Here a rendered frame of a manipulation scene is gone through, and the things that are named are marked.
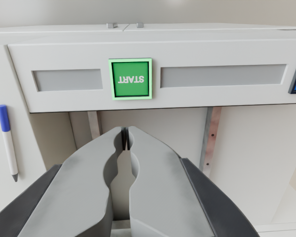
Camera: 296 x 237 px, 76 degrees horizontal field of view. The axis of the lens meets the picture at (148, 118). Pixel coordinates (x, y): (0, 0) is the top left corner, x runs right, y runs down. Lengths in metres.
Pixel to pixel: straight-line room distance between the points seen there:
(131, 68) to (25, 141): 0.20
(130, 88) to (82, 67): 0.07
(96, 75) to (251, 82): 0.22
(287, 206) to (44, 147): 0.88
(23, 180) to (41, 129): 0.10
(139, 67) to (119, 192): 0.42
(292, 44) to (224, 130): 0.26
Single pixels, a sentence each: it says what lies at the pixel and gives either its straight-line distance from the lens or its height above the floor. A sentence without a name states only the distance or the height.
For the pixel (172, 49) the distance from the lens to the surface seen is 0.26.
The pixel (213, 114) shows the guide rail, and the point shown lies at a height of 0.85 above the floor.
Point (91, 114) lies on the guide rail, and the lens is 0.42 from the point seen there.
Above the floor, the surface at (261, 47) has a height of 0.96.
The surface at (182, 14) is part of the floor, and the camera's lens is 1.25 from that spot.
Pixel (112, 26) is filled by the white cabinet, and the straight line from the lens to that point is 0.60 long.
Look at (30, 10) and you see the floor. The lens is 1.34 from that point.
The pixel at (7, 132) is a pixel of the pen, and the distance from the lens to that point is 0.34.
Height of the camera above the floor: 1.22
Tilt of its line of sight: 62 degrees down
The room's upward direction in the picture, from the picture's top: 173 degrees clockwise
